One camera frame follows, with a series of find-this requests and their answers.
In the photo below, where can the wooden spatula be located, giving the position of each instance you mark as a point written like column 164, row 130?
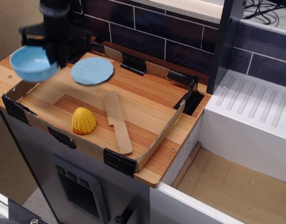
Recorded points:
column 116, row 120

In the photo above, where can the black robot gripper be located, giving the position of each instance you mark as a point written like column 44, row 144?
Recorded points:
column 56, row 33

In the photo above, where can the toy oven front panel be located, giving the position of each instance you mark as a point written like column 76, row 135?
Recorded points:
column 83, row 190

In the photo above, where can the yellow toy corn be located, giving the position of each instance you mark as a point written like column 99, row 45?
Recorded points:
column 83, row 121

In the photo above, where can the light blue bowl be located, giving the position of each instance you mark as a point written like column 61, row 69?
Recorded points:
column 32, row 65

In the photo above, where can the light blue plate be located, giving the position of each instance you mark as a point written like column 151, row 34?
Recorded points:
column 93, row 70

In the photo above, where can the cardboard tray border with tape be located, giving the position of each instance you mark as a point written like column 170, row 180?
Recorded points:
column 147, row 98

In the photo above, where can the dark grey vertical post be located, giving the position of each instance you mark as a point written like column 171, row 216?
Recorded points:
column 231, row 15

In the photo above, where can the white toy sink unit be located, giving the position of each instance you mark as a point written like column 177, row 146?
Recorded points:
column 232, row 169

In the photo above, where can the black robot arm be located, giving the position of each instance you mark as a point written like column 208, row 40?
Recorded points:
column 56, row 8

